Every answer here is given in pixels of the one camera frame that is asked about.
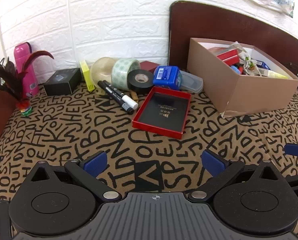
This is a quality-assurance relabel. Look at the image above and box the red box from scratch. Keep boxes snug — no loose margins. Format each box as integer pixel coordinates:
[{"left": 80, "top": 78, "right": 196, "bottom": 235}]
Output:
[{"left": 215, "top": 49, "right": 240, "bottom": 65}]

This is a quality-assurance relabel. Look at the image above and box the blue plastic box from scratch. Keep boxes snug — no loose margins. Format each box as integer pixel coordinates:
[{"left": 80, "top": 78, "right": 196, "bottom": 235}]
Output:
[{"left": 153, "top": 65, "right": 182, "bottom": 90}]

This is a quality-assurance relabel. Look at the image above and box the brown cardboard box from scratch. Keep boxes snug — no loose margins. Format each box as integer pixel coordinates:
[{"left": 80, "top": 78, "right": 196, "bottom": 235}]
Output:
[{"left": 187, "top": 38, "right": 298, "bottom": 118}]

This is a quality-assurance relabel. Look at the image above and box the dark brown wooden board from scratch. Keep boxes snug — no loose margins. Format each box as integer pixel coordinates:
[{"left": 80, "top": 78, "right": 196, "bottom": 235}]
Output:
[{"left": 168, "top": 1, "right": 298, "bottom": 71}]

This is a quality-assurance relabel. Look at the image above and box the maroon box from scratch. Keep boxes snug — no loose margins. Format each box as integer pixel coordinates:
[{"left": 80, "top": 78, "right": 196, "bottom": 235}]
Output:
[{"left": 139, "top": 60, "right": 161, "bottom": 74}]

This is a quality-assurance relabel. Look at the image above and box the black marker white band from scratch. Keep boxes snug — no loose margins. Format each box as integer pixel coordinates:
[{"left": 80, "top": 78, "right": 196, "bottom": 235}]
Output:
[{"left": 102, "top": 80, "right": 139, "bottom": 110}]

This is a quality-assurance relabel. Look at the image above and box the white printed bag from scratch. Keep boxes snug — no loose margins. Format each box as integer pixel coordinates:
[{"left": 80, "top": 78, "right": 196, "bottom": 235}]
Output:
[{"left": 229, "top": 41, "right": 258, "bottom": 75}]

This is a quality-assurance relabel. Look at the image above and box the letter printed tablecloth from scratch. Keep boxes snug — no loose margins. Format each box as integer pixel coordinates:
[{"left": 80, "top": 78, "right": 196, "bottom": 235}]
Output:
[{"left": 0, "top": 80, "right": 298, "bottom": 240}]

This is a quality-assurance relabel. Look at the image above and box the green patterned tape roll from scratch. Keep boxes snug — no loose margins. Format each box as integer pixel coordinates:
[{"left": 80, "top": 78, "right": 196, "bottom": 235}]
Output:
[{"left": 111, "top": 58, "right": 141, "bottom": 92}]

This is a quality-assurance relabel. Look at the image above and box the white yellow box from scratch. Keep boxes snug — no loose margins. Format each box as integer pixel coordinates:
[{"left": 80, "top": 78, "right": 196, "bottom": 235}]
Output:
[{"left": 260, "top": 69, "right": 290, "bottom": 79}]

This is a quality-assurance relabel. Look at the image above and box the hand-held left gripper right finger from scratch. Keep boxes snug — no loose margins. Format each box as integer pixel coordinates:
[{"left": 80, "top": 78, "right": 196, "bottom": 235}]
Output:
[{"left": 188, "top": 149, "right": 285, "bottom": 202}]

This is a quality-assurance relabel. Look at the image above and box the dark red feather shuttlecock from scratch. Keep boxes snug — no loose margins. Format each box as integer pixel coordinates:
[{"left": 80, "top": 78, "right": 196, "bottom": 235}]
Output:
[{"left": 0, "top": 51, "right": 55, "bottom": 117}]

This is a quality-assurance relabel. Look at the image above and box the black box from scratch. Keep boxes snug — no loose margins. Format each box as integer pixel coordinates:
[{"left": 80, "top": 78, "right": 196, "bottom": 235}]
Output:
[{"left": 43, "top": 68, "right": 82, "bottom": 96}]

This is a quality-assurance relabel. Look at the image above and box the black tape roll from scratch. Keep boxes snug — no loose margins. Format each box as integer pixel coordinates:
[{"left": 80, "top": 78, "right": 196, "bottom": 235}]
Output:
[{"left": 127, "top": 69, "right": 154, "bottom": 95}]

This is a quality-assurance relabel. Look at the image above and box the yellowish clear tape roll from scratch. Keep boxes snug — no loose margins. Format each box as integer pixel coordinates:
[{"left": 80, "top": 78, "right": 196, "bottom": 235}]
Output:
[{"left": 90, "top": 57, "right": 119, "bottom": 95}]

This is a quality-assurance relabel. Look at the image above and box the blue packet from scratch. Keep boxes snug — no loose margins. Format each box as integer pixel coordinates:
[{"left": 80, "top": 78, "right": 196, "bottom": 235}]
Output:
[{"left": 254, "top": 60, "right": 271, "bottom": 70}]

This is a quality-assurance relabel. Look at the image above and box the clear plastic case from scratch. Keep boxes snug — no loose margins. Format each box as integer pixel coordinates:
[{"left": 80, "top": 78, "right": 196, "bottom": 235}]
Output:
[{"left": 179, "top": 70, "right": 204, "bottom": 93}]

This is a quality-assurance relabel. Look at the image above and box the pink bottle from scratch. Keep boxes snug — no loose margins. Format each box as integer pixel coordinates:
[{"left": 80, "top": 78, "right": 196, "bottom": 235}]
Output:
[{"left": 14, "top": 42, "right": 40, "bottom": 98}]

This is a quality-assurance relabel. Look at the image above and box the red tray black inside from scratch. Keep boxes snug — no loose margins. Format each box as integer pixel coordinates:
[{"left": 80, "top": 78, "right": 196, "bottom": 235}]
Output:
[{"left": 132, "top": 86, "right": 192, "bottom": 140}]

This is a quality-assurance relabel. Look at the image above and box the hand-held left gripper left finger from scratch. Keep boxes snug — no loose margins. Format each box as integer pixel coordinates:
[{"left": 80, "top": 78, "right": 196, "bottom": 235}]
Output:
[{"left": 30, "top": 151, "right": 122, "bottom": 202}]

